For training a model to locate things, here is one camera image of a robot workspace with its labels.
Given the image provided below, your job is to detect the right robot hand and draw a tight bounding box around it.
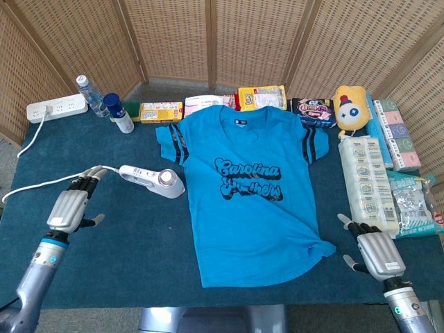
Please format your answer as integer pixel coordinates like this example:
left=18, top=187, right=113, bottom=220
left=337, top=213, right=407, bottom=282

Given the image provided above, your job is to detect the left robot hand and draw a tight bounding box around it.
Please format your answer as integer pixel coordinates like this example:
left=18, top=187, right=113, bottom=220
left=46, top=165, right=108, bottom=234

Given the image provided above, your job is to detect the white handheld garment steamer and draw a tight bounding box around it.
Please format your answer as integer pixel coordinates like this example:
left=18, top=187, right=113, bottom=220
left=119, top=164, right=186, bottom=199

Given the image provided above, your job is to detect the blue Carolina Panthers shirt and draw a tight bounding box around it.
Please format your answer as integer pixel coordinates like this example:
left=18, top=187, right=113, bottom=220
left=155, top=105, right=336, bottom=289

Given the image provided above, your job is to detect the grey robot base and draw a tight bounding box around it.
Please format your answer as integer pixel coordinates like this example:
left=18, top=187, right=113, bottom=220
left=138, top=304, right=289, bottom=333

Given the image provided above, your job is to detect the teal and white sachet bag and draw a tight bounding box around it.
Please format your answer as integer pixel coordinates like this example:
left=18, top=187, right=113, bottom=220
left=386, top=169, right=444, bottom=240

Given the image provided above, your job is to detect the long white cotton pad pack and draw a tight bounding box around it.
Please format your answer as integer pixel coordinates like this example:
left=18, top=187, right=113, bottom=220
left=338, top=135, right=400, bottom=240

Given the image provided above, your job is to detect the dark teal carpet mat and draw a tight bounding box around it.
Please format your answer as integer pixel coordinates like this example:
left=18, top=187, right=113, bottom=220
left=0, top=107, right=444, bottom=310

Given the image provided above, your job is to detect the white power strip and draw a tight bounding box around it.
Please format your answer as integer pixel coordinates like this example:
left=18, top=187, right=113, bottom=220
left=26, top=93, right=88, bottom=124

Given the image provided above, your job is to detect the white bottle with blue cap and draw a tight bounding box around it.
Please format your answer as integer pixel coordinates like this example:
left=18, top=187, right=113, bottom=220
left=103, top=92, right=135, bottom=135

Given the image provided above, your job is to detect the clear plastic water bottle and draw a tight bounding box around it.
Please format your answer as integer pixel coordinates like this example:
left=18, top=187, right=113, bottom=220
left=76, top=74, right=110, bottom=118

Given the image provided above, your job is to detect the pastel tissue multipack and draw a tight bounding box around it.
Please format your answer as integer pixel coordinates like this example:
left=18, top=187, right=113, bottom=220
left=373, top=99, right=422, bottom=173

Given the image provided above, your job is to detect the green and yellow sponge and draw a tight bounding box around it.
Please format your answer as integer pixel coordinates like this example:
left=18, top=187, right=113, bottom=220
left=110, top=101, right=142, bottom=123

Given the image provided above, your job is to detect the light blue long pack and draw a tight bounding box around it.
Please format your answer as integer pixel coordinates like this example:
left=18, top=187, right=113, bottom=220
left=366, top=92, right=395, bottom=170

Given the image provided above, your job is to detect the yellow cardboard box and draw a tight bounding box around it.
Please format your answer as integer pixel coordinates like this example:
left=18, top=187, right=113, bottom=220
left=139, top=101, right=184, bottom=124

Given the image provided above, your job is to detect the yellow plush toy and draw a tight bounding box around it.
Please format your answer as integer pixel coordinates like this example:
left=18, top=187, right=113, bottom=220
left=332, top=85, right=368, bottom=139

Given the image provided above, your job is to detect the dark sanitary pad package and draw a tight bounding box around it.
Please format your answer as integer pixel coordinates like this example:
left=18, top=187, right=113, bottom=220
left=290, top=96, right=338, bottom=129

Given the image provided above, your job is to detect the pink and white packet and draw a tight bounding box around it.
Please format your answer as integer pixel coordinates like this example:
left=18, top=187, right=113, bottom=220
left=182, top=95, right=237, bottom=119

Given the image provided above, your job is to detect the yellow snack bag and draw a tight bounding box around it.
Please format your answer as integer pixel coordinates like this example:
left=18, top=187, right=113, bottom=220
left=237, top=85, right=288, bottom=112

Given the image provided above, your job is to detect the woven rattan folding screen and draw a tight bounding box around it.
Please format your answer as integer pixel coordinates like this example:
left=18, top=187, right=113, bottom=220
left=0, top=0, right=444, bottom=205

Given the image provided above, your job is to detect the white steamer power cord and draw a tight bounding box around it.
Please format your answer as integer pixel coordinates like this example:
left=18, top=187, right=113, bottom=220
left=1, top=105, right=121, bottom=204

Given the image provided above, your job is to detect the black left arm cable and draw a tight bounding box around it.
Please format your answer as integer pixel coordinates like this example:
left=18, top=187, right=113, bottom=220
left=0, top=296, right=22, bottom=312

